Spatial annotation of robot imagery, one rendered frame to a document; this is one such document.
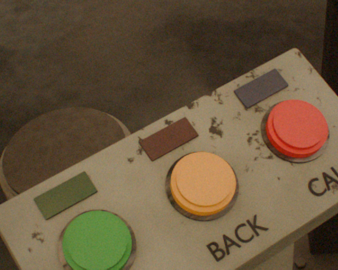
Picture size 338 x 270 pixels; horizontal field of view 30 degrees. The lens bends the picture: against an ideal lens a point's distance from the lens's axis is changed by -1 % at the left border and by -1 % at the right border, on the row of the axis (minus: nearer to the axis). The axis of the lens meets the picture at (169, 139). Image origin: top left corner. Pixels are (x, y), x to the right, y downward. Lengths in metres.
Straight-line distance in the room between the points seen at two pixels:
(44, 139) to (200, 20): 1.01
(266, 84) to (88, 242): 0.16
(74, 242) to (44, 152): 0.19
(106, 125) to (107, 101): 0.80
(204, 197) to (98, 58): 1.11
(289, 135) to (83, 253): 0.15
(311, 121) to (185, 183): 0.09
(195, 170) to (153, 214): 0.04
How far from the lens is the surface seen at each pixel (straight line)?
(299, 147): 0.41
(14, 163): 0.55
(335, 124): 0.43
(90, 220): 0.37
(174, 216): 0.39
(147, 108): 1.32
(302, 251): 1.07
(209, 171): 0.39
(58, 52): 1.52
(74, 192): 0.39
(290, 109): 0.42
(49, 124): 0.57
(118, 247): 0.37
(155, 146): 0.40
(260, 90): 0.43
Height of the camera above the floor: 0.91
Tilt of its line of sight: 47 degrees down
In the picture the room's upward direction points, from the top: 9 degrees counter-clockwise
